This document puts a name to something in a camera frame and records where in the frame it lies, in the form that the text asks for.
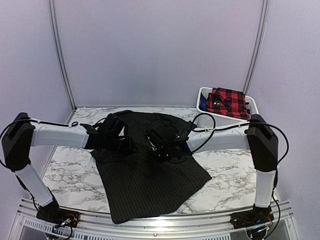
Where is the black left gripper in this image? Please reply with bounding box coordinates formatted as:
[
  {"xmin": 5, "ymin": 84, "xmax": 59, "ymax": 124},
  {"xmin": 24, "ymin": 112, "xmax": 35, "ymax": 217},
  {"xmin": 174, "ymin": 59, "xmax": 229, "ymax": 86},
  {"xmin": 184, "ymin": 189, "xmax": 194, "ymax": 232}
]
[{"xmin": 103, "ymin": 134, "xmax": 139, "ymax": 158}]

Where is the black pinstriped long sleeve shirt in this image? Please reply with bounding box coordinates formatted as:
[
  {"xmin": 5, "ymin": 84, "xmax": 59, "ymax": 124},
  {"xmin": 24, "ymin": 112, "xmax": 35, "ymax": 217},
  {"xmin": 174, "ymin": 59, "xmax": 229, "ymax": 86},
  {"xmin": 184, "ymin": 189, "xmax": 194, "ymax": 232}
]
[{"xmin": 91, "ymin": 110, "xmax": 211, "ymax": 224}]

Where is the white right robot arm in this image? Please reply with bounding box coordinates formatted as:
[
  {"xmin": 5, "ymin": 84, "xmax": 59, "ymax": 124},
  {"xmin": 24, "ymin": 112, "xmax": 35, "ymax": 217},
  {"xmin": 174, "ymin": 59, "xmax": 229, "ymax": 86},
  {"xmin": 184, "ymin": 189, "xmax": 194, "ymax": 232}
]
[{"xmin": 143, "ymin": 114, "xmax": 279, "ymax": 224}]

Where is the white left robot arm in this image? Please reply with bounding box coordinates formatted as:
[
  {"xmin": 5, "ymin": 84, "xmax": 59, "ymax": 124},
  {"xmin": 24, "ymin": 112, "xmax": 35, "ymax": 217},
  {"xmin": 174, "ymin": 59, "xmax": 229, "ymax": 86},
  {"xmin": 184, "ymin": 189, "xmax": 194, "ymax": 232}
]
[{"xmin": 0, "ymin": 112, "xmax": 137, "ymax": 223}]

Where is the white plastic bin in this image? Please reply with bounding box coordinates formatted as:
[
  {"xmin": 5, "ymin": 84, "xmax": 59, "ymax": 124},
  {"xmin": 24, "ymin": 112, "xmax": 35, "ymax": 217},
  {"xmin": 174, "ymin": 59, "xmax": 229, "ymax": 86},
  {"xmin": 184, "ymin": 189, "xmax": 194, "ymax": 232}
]
[{"xmin": 196, "ymin": 87, "xmax": 259, "ymax": 128}]

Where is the blue plaid shirt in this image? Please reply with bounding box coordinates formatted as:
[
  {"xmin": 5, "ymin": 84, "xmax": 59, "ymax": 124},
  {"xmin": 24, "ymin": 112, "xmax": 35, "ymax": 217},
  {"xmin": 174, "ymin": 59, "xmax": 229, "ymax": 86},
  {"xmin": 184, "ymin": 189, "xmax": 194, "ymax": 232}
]
[{"xmin": 199, "ymin": 96, "xmax": 207, "ymax": 112}]

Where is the red black plaid shirt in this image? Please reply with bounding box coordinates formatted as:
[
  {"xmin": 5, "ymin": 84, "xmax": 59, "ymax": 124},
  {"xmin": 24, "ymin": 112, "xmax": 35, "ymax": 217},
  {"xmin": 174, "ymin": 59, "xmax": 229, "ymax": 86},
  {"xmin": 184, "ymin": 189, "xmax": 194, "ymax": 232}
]
[{"xmin": 206, "ymin": 87, "xmax": 250, "ymax": 120}]

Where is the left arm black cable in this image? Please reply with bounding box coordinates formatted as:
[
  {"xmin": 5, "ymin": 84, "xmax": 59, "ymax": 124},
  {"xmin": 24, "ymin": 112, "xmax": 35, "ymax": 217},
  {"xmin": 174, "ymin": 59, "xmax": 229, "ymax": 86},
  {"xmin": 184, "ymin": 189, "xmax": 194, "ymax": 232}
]
[{"xmin": 0, "ymin": 119, "xmax": 106, "ymax": 168}]

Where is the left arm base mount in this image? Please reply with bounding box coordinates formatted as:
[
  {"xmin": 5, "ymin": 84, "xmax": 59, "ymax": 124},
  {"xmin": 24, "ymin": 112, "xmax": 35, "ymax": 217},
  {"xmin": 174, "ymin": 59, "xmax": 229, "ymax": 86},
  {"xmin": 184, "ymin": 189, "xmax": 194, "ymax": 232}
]
[{"xmin": 36, "ymin": 202, "xmax": 80, "ymax": 228}]

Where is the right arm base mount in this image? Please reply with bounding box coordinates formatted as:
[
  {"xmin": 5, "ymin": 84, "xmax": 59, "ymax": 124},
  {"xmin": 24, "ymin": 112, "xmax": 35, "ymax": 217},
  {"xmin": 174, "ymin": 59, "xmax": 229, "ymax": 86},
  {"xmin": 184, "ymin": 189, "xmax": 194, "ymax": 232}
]
[{"xmin": 229, "ymin": 203, "xmax": 275, "ymax": 229}]

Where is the aluminium front frame rail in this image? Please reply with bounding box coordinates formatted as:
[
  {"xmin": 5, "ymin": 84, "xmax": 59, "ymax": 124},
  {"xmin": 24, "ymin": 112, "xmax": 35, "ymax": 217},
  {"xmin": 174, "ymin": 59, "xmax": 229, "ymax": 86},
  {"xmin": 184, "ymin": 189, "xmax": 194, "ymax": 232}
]
[{"xmin": 14, "ymin": 199, "xmax": 301, "ymax": 240}]

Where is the left aluminium corner post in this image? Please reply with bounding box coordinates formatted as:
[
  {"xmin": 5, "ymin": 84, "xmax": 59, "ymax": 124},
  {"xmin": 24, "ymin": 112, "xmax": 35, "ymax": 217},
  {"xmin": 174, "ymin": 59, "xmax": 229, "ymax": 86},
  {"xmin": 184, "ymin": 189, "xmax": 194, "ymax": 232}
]
[{"xmin": 48, "ymin": 0, "xmax": 77, "ymax": 112}]

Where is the aluminium corner post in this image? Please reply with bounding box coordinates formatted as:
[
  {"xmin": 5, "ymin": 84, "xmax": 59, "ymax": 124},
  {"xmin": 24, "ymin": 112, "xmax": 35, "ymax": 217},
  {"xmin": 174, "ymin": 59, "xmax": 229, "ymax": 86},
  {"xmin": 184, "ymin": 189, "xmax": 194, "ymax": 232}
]
[
  {"xmin": 48, "ymin": 0, "xmax": 77, "ymax": 112},
  {"xmin": 242, "ymin": 0, "xmax": 270, "ymax": 95}
]

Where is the right aluminium corner post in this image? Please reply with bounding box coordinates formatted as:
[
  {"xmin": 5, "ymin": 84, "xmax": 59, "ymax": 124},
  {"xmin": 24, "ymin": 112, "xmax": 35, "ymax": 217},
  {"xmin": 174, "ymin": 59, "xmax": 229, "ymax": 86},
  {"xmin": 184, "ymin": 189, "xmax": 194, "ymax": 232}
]
[{"xmin": 242, "ymin": 0, "xmax": 270, "ymax": 95}]

